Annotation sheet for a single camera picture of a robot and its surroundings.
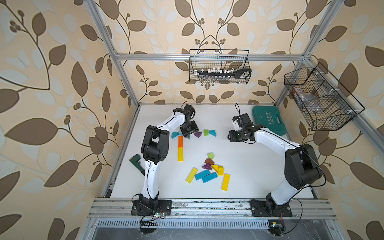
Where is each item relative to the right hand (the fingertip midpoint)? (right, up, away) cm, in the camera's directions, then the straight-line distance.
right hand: (231, 136), depth 93 cm
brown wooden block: (-14, -14, -4) cm, 21 cm away
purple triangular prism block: (-21, +1, +8) cm, 22 cm away
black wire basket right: (+42, +19, -20) cm, 50 cm away
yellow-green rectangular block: (-25, -21, -7) cm, 34 cm away
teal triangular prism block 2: (-11, +2, +9) cm, 14 cm away
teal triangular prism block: (-37, +1, +8) cm, 38 cm away
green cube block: (-15, +2, +9) cm, 18 cm away
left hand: (-22, +2, +4) cm, 22 cm away
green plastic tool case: (+31, +13, +13) cm, 36 cm away
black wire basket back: (-6, +46, +5) cm, 47 cm away
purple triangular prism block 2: (-16, -17, -6) cm, 24 cm away
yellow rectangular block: (-32, -11, 0) cm, 34 cm away
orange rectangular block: (-33, -4, +6) cm, 33 cm away
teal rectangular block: (-19, -21, -7) cm, 29 cm away
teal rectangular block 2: (-14, -22, -8) cm, 28 cm away
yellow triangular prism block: (-11, -17, -7) cm, 21 cm away
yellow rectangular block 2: (-5, -24, -9) cm, 27 cm away
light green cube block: (-13, -12, 0) cm, 17 cm away
